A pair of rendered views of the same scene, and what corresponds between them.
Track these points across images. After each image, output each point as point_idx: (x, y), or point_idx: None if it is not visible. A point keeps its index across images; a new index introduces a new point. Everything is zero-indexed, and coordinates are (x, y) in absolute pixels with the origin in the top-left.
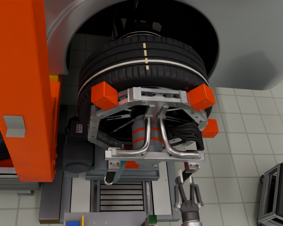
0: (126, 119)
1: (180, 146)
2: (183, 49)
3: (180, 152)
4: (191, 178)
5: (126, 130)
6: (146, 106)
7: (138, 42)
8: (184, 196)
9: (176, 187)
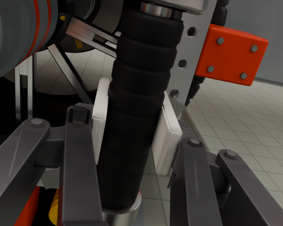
0: (6, 104)
1: None
2: None
3: None
4: (174, 116)
5: None
6: (71, 96)
7: None
8: (83, 213)
9: (26, 131)
